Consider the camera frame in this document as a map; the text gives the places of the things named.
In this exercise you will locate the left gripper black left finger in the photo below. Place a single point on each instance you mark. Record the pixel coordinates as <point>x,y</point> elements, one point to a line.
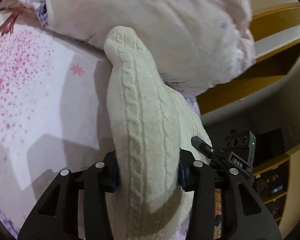
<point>55,215</point>

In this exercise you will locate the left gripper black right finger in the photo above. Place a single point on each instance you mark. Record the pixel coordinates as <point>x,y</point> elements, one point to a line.
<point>244,215</point>

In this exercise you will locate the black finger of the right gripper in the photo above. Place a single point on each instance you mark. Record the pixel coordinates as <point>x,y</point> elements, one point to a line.
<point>202,146</point>

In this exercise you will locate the cream cable knit sweater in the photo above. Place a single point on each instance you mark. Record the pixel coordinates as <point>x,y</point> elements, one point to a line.
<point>150,123</point>

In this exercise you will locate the person's right hand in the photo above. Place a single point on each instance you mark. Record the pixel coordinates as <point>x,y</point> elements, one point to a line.
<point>218,206</point>

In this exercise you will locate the wooden shelf unit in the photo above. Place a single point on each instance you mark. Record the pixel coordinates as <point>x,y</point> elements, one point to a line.
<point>272,184</point>

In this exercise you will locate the floral pink bed sheet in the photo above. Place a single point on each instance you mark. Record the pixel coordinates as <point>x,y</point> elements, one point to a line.
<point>53,112</point>

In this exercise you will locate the right floral pink pillow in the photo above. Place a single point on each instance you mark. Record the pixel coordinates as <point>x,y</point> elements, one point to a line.
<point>196,44</point>

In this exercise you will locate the wooden headboard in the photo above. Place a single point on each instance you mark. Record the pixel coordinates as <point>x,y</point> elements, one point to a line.
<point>277,45</point>

